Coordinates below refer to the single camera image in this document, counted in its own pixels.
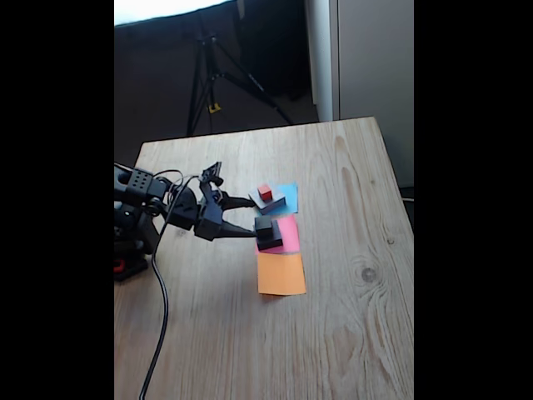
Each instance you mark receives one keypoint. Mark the small black cube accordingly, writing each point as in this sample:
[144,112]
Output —
[263,225]

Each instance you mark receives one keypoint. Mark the small red cube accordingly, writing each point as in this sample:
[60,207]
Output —
[264,192]

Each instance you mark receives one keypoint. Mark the large black block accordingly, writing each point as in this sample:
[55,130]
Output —
[277,202]

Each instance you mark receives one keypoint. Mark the medium black block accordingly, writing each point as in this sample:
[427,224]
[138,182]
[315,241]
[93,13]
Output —
[275,241]

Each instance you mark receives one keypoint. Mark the blue paper sheet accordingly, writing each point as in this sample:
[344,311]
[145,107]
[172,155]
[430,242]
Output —
[291,196]

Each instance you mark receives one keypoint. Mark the pink paper sheet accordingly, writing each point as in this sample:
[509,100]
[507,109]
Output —
[291,233]

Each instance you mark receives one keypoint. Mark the orange paper sheet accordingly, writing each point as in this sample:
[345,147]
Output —
[281,275]

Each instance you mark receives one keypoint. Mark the yellow tripod tag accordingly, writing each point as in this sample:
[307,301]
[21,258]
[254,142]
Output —
[214,108]

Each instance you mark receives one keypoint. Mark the red base clamp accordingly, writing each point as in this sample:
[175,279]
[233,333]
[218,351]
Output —
[118,265]

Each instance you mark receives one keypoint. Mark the black tripod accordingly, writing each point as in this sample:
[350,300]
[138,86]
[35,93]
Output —
[254,83]

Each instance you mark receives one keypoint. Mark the white cabinet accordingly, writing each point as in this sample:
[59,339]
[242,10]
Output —
[375,62]

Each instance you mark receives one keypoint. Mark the bright white panel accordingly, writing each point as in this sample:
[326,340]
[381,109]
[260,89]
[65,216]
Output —
[166,8]

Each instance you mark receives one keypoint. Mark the bare circuit board camera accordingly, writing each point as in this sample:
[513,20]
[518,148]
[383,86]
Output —
[211,173]

